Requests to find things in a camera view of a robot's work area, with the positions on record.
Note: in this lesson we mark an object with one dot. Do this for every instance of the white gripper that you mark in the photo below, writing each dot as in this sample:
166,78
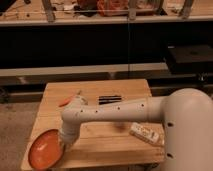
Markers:
69,134

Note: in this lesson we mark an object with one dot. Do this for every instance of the orange ceramic bowl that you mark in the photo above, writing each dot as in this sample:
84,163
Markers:
45,151

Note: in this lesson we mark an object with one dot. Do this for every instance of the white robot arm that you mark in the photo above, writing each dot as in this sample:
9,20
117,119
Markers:
187,116

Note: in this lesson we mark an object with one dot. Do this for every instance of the orange carrot toy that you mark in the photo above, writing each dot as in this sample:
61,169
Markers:
68,99

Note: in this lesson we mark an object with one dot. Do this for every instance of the black marker pen lower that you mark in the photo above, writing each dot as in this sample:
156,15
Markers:
108,101

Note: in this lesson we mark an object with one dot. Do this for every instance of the black box on shelf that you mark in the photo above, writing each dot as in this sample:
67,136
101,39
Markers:
194,59

